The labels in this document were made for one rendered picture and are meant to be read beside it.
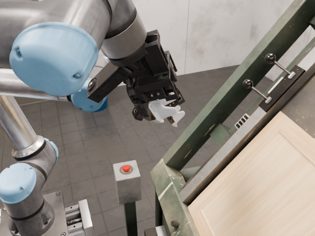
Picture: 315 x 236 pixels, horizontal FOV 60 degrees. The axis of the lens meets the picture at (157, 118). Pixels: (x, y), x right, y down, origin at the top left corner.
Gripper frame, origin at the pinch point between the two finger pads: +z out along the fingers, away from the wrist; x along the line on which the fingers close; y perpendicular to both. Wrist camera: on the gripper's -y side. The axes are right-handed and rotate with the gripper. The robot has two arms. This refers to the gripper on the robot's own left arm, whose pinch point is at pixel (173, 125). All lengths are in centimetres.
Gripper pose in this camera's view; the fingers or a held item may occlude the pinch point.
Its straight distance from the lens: 93.1
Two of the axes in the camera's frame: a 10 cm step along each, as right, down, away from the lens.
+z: 4.4, 6.3, 6.4
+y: 8.3, -5.6, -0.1
